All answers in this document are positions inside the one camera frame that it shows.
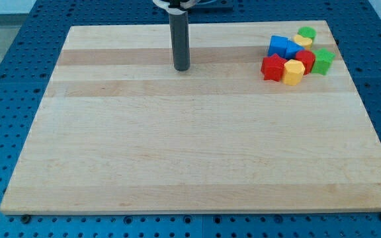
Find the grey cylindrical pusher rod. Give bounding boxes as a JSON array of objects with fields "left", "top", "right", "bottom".
[{"left": 169, "top": 11, "right": 191, "bottom": 71}]

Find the yellow hexagon block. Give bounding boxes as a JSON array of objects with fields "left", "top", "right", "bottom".
[{"left": 282, "top": 59, "right": 305, "bottom": 86}]

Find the blue triangular block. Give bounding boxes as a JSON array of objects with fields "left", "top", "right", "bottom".
[{"left": 284, "top": 40, "right": 305, "bottom": 60}]

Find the green star block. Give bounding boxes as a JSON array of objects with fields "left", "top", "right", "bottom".
[{"left": 311, "top": 48, "right": 335, "bottom": 75}]

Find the blue cube block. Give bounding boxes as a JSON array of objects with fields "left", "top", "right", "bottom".
[{"left": 267, "top": 36, "right": 288, "bottom": 58}]

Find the light wooden board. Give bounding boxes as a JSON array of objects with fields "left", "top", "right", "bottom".
[{"left": 0, "top": 21, "right": 381, "bottom": 216}]

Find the red star block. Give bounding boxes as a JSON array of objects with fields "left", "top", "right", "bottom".
[{"left": 261, "top": 54, "right": 287, "bottom": 82}]

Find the yellow heart block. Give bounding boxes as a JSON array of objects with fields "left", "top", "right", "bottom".
[{"left": 292, "top": 34, "right": 314, "bottom": 50}]

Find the red cylinder block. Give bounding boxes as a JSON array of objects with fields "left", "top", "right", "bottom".
[{"left": 294, "top": 50, "right": 316, "bottom": 75}]

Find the green cylinder block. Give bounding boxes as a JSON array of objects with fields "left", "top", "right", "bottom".
[{"left": 298, "top": 26, "right": 317, "bottom": 41}]

